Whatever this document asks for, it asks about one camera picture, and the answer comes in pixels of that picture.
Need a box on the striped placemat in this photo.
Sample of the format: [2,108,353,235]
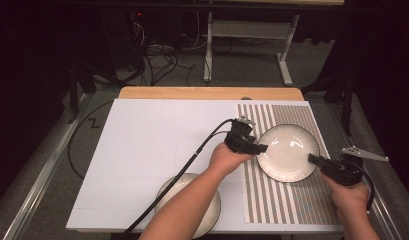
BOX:
[237,103,341,226]

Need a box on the person's right hand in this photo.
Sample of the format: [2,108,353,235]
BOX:
[319,171,370,215]

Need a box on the black cable on floor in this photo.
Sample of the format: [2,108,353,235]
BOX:
[67,100,114,181]

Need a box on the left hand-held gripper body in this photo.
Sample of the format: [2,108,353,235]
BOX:
[224,115,259,155]

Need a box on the dark computer tower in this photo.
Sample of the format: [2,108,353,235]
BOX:
[101,8,185,69]

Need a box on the white desk frame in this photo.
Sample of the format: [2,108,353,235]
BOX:
[203,0,346,87]

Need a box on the bundle of black cables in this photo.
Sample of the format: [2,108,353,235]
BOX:
[123,19,197,87]

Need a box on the white paper sheet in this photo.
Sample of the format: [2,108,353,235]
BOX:
[65,98,345,234]

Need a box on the right hand-held gripper black cable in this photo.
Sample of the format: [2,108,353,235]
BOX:
[357,162,377,212]

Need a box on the left hand-held gripper black cable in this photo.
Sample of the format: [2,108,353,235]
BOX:
[122,117,239,237]

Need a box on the black stand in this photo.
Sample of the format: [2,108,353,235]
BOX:
[66,61,97,125]
[301,71,357,137]

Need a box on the white plate with dark rim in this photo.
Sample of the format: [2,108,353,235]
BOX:
[153,172,223,240]
[256,123,322,184]

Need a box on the hand-held gripper black cable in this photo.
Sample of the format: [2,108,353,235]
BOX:
[357,162,377,212]
[122,117,239,237]

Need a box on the person's left hand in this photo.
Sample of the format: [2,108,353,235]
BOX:
[207,142,257,178]

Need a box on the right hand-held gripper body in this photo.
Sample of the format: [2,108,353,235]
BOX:
[319,145,390,187]

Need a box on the metal floor rail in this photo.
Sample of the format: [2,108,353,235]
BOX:
[326,102,407,240]
[1,93,90,240]

